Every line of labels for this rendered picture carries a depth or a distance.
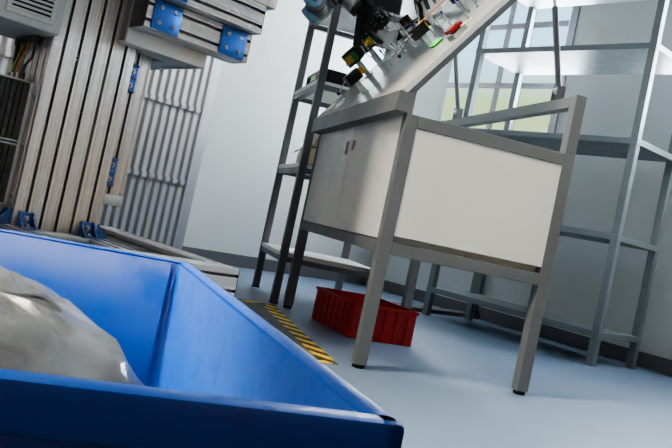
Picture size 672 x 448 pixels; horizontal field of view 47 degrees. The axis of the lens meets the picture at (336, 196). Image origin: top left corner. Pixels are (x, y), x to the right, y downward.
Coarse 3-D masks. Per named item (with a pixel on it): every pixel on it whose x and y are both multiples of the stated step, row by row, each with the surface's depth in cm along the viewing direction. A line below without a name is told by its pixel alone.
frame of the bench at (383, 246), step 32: (416, 128) 238; (448, 128) 240; (544, 160) 249; (384, 224) 236; (384, 256) 236; (416, 256) 238; (448, 256) 241; (544, 256) 250; (288, 288) 345; (544, 288) 250; (512, 384) 251
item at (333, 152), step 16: (352, 128) 296; (320, 144) 344; (336, 144) 316; (320, 160) 337; (336, 160) 310; (320, 176) 331; (336, 176) 304; (320, 192) 324; (336, 192) 299; (320, 208) 318; (336, 208) 294
